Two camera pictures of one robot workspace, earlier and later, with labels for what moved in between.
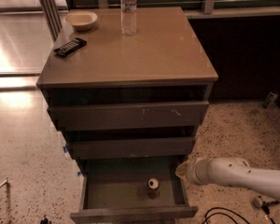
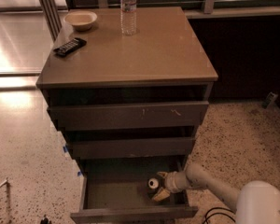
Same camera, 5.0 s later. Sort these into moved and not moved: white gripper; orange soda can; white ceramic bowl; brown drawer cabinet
Moved: white gripper
Not moved: white ceramic bowl; brown drawer cabinet; orange soda can
